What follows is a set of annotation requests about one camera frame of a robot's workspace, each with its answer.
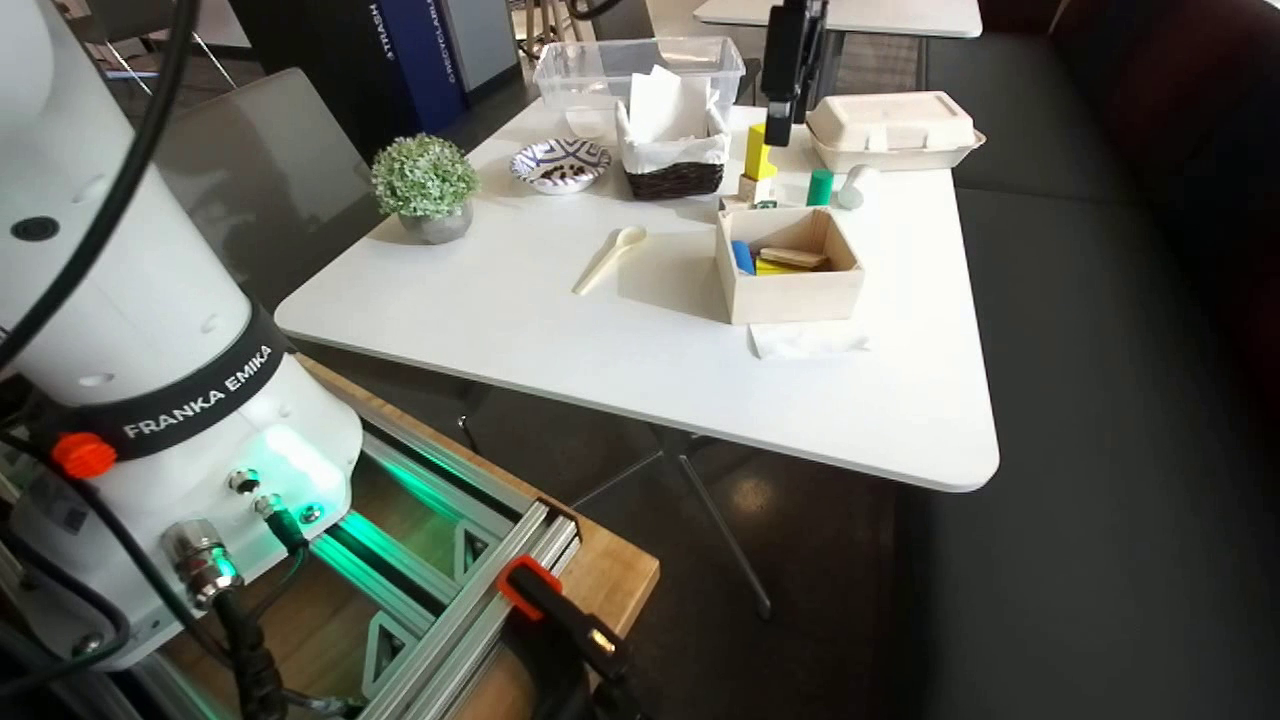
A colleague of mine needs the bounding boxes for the cream plastic spoon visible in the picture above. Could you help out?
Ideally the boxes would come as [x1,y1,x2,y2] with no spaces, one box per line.
[566,222,651,300]

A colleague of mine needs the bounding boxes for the metal table leg base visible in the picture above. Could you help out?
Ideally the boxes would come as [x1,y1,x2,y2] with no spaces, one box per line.
[566,428,780,620]

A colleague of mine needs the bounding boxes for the black base connector cable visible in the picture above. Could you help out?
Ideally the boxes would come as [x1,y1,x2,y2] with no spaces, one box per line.
[154,499,352,720]

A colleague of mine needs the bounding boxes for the square wooden box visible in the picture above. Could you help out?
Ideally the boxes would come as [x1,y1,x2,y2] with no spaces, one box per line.
[713,202,869,330]

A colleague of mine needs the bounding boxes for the crumpled white paper sheet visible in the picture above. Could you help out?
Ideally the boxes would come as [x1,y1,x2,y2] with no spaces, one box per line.
[617,66,736,151]

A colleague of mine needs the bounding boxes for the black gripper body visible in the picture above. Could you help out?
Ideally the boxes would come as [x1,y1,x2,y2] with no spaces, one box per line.
[756,0,841,102]

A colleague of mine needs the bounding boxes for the green ball plant in pot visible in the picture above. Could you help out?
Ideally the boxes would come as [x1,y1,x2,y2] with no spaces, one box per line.
[364,127,483,248]

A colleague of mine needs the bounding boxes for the yellow toy block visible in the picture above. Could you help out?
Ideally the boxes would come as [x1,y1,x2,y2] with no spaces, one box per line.
[749,238,805,282]

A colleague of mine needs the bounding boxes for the orange and black clamp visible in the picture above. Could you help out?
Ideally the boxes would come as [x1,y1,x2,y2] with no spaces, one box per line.
[490,549,649,720]

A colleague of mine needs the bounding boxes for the dark upholstered bench sofa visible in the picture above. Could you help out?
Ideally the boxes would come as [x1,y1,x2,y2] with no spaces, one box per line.
[915,0,1280,720]

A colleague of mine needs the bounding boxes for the long black cable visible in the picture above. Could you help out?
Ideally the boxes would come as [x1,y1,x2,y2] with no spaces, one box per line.
[0,0,207,377]

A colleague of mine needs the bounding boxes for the green cylinder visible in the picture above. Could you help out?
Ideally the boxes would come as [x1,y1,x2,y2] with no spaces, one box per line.
[805,166,844,214]

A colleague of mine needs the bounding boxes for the creased white napkin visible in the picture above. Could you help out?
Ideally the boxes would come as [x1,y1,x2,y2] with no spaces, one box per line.
[744,322,876,364]

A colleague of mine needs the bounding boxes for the white clamshell takeout box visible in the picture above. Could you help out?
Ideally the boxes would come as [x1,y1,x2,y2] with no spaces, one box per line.
[800,87,991,175]

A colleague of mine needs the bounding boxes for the aluminium profile frame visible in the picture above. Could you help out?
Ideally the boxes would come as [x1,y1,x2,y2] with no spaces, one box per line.
[298,419,589,720]

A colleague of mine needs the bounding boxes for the plain wooden toy block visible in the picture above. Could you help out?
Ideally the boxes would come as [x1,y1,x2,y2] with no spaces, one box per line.
[756,242,841,276]

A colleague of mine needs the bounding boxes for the dark blue cabinet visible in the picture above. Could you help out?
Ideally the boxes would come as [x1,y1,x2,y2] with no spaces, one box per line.
[227,0,523,131]

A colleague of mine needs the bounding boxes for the clear plastic storage bin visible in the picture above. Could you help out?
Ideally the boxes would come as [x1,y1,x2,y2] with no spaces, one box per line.
[528,31,749,146]

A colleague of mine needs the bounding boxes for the wooden base board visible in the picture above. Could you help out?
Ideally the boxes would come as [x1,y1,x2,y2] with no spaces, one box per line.
[154,347,665,720]

